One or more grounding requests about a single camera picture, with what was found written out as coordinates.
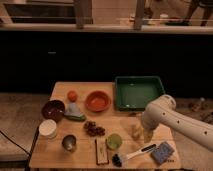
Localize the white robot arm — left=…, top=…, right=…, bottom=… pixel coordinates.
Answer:
left=141, top=94, right=213, bottom=152

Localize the red bowl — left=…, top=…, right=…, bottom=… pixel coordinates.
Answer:
left=85, top=91, right=111, bottom=112

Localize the dark purple bowl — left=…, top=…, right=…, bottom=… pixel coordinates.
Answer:
left=41, top=100, right=65, bottom=122

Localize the blue sponge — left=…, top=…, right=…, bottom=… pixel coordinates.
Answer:
left=151, top=142, right=174, bottom=165

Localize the green cup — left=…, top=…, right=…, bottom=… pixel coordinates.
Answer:
left=106, top=133, right=122, bottom=150

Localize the white black dish brush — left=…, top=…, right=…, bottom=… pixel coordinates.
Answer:
left=112, top=144, right=157, bottom=167

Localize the green plastic tray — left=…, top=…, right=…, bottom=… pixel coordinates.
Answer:
left=115, top=76, right=165, bottom=111

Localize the brown wooden block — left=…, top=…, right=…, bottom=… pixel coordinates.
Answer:
left=95, top=138, right=109, bottom=165

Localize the bunch of dark grapes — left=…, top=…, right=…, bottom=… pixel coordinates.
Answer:
left=84, top=121, right=105, bottom=136

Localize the wooden table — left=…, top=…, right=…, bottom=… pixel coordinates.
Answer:
left=28, top=81, right=183, bottom=170

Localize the metal cup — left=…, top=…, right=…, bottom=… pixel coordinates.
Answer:
left=62, top=135, right=77, bottom=152

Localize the orange fruit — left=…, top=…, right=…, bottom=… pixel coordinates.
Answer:
left=67, top=91, right=78, bottom=102

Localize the white cup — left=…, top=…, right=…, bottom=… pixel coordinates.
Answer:
left=39, top=119, right=57, bottom=138

